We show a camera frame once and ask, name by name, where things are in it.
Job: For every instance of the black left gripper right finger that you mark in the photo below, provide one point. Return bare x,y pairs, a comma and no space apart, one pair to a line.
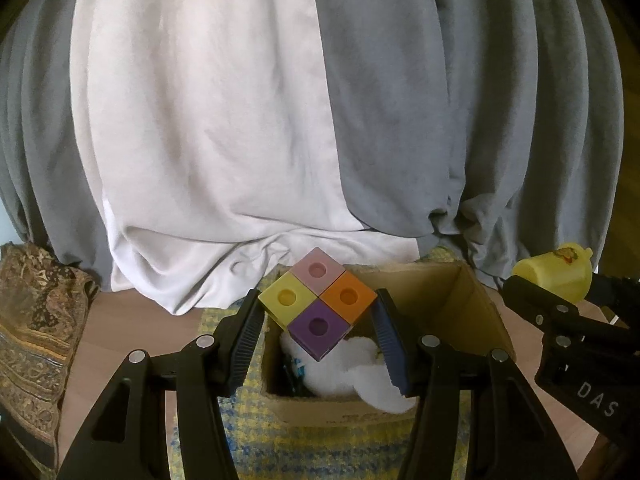
511,434

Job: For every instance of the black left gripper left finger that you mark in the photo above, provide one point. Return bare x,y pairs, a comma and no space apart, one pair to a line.
124,435

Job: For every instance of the yellow toy cup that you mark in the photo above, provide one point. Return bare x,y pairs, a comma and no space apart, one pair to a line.
566,271

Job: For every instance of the white bunny plush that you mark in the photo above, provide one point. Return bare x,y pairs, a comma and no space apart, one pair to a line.
354,367

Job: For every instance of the four colour block cube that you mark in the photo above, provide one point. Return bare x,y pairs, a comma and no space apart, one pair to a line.
317,302

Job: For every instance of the yellow blue plaid mat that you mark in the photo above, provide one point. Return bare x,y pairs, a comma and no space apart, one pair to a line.
262,447

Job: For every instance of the brown cardboard box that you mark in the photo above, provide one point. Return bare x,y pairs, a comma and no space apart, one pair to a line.
427,298

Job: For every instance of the brown paisley cloth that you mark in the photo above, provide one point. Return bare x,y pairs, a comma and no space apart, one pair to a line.
44,310

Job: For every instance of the grey curtain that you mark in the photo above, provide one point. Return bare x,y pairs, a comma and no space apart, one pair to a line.
494,126

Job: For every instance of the pale pink curtain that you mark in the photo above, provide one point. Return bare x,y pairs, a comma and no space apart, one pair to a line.
206,134

